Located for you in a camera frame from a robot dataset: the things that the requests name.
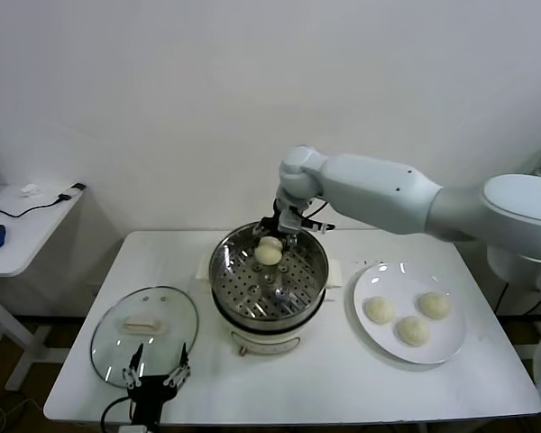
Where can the glass pot lid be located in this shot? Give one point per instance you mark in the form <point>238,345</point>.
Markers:
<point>162,311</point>

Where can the white side table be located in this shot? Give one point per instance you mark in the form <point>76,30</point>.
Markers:
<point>27,243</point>

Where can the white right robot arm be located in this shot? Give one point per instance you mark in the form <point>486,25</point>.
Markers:
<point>374,194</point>

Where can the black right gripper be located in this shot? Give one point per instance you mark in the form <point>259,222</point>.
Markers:
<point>277,215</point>

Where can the small black adapter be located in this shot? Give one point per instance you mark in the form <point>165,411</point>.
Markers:
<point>77,186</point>

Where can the stainless steel steamer basket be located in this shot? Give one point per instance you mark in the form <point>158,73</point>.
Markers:
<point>234,279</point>

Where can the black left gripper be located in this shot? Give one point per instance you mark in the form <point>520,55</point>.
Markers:
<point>151,392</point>

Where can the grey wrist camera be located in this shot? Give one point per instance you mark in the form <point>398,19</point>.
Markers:
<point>131,428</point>
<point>289,222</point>

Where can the white steamed baozi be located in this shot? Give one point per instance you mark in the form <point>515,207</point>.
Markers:
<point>433,305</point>
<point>412,330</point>
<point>380,310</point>
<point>268,256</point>

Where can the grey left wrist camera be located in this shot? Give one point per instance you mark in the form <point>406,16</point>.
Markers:
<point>131,428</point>

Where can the small white crumpled object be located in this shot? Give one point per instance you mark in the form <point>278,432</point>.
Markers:
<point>30,190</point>

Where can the white round plate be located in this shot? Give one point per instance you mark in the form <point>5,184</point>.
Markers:
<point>387,279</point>

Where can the cream electric cooking pot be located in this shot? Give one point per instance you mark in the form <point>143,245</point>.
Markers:
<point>263,340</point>

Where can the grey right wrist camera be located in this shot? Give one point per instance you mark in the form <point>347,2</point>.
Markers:
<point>289,222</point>

